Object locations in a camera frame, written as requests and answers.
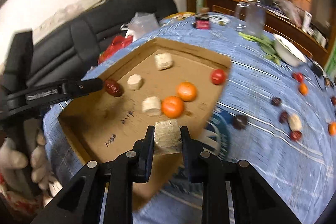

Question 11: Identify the large red jujube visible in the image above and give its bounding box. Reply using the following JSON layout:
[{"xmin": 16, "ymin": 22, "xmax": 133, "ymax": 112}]
[{"xmin": 104, "ymin": 79, "xmax": 123, "ymax": 97}]

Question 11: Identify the dark purple plum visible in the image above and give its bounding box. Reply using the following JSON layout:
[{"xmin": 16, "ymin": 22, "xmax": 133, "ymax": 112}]
[{"xmin": 232, "ymin": 115, "xmax": 248, "ymax": 130}]

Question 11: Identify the large orange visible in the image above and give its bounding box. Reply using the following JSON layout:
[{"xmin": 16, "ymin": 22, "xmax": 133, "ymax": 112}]
[
  {"xmin": 161, "ymin": 96, "xmax": 185, "ymax": 119},
  {"xmin": 176, "ymin": 82, "xmax": 198, "ymax": 102}
]

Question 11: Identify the white gloved hand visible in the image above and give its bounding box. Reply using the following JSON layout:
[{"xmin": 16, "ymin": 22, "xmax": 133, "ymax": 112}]
[{"xmin": 1, "ymin": 131, "xmax": 63, "ymax": 205}]

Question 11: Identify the black sofa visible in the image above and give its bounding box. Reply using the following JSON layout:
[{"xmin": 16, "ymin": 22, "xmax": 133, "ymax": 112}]
[{"xmin": 27, "ymin": 0, "xmax": 178, "ymax": 86}]

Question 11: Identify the red plastic bag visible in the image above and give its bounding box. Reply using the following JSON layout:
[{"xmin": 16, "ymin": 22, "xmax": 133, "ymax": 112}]
[{"xmin": 97, "ymin": 35, "xmax": 133, "ymax": 65}]

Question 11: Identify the red jujube right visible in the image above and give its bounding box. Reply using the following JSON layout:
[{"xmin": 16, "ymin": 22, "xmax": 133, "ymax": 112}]
[{"xmin": 289, "ymin": 131, "xmax": 302, "ymax": 141}]

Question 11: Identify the dark jujube middle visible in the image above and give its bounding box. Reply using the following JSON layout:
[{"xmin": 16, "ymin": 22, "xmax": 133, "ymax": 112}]
[{"xmin": 279, "ymin": 111, "xmax": 288, "ymax": 124}]

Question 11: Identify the dark jujube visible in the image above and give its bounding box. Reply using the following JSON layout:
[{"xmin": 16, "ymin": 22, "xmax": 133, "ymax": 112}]
[
  {"xmin": 279, "ymin": 111, "xmax": 288, "ymax": 124},
  {"xmin": 271, "ymin": 97, "xmax": 282, "ymax": 106},
  {"xmin": 330, "ymin": 96, "xmax": 336, "ymax": 106}
]

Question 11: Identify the cardboard tray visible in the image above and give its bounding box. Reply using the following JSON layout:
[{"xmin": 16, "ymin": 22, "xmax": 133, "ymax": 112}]
[{"xmin": 58, "ymin": 37, "xmax": 232, "ymax": 212}]

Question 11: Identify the blue plaid tablecloth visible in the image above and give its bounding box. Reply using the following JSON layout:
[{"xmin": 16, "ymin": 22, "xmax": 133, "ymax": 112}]
[{"xmin": 43, "ymin": 19, "xmax": 335, "ymax": 223}]

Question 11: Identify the clear plastic bag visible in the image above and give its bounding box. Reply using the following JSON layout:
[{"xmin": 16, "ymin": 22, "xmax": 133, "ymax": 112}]
[{"xmin": 125, "ymin": 12, "xmax": 159, "ymax": 42}]

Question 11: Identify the dark jujube top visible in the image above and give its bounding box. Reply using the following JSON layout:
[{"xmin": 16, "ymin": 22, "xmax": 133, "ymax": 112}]
[{"xmin": 271, "ymin": 97, "xmax": 282, "ymax": 106}]

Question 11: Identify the small orange far right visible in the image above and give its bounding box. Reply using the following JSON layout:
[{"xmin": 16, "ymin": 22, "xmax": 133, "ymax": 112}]
[{"xmin": 328, "ymin": 122, "xmax": 336, "ymax": 136}]

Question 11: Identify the small orange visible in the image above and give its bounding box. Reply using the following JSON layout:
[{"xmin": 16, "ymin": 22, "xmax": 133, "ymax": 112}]
[
  {"xmin": 328, "ymin": 122, "xmax": 336, "ymax": 136},
  {"xmin": 298, "ymin": 83, "xmax": 309, "ymax": 96}
]

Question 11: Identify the small orange far top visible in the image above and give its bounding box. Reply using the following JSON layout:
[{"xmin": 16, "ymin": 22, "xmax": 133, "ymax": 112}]
[{"xmin": 298, "ymin": 83, "xmax": 309, "ymax": 96}]

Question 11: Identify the red cherry tomato far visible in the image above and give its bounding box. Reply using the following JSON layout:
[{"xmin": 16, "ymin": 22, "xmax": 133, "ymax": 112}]
[{"xmin": 292, "ymin": 73, "xmax": 304, "ymax": 84}]

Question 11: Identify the dark jujube far right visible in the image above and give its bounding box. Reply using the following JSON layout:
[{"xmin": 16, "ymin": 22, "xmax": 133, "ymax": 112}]
[{"xmin": 330, "ymin": 96, "xmax": 336, "ymax": 106}]

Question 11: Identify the pink perfume box bottle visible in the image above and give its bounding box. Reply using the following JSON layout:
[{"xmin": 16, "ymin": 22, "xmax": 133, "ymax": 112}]
[{"xmin": 194, "ymin": 7, "xmax": 210, "ymax": 30}]

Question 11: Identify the black power adapter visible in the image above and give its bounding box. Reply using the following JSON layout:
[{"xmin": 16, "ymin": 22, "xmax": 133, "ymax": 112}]
[{"xmin": 311, "ymin": 60, "xmax": 323, "ymax": 78}]

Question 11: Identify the white enamel basin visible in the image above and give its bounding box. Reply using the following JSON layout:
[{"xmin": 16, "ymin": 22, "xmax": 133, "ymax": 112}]
[{"xmin": 273, "ymin": 34, "xmax": 307, "ymax": 67}]

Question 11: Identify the green leafy vegetable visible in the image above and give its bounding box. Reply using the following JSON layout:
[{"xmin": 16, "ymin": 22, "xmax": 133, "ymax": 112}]
[{"xmin": 238, "ymin": 32, "xmax": 281, "ymax": 65}]

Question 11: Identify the clear plastic pitcher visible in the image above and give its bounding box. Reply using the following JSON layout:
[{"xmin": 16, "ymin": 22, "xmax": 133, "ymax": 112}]
[{"xmin": 234, "ymin": 2, "xmax": 266, "ymax": 38}]

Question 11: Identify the wooden sideboard counter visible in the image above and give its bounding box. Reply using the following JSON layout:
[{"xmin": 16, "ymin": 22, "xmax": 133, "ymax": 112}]
[{"xmin": 202, "ymin": 0, "xmax": 332, "ymax": 64}]

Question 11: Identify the plastic bag on counter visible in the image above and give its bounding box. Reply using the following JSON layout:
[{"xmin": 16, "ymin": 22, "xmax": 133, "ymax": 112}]
[{"xmin": 274, "ymin": 0, "xmax": 302, "ymax": 28}]

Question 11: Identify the white carton on counter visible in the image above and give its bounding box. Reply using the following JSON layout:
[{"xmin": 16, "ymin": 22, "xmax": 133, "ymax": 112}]
[{"xmin": 301, "ymin": 11, "xmax": 312, "ymax": 33}]

